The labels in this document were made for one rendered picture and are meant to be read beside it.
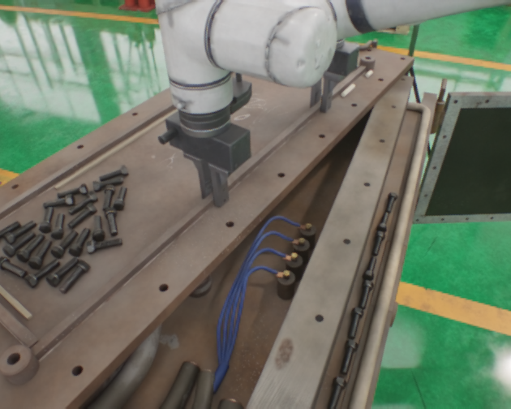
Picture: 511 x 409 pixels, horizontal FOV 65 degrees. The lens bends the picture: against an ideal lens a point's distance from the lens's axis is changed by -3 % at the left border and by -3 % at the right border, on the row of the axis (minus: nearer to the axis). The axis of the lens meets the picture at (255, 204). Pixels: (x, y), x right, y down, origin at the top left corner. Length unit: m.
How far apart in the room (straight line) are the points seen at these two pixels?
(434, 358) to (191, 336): 1.62
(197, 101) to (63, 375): 0.38
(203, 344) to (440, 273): 1.94
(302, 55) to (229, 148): 0.19
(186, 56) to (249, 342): 0.44
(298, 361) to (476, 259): 2.16
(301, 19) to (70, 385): 0.49
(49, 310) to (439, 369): 1.82
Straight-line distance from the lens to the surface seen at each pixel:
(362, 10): 0.56
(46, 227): 0.75
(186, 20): 0.52
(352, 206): 0.75
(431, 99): 1.36
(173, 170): 0.81
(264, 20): 0.47
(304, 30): 0.45
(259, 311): 0.73
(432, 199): 1.68
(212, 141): 0.61
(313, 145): 0.85
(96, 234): 0.70
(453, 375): 2.19
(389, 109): 1.04
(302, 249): 0.76
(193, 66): 0.55
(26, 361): 0.59
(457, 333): 2.31
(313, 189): 0.95
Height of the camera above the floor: 1.85
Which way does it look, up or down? 43 degrees down
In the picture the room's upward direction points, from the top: 2 degrees counter-clockwise
